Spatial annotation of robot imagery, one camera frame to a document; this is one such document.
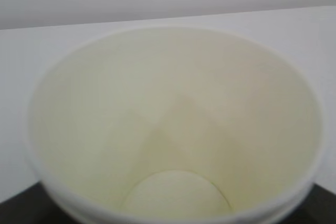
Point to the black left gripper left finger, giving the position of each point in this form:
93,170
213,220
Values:
31,206

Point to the white paper cup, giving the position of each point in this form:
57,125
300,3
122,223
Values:
175,125

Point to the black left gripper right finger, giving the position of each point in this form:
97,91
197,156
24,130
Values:
317,208

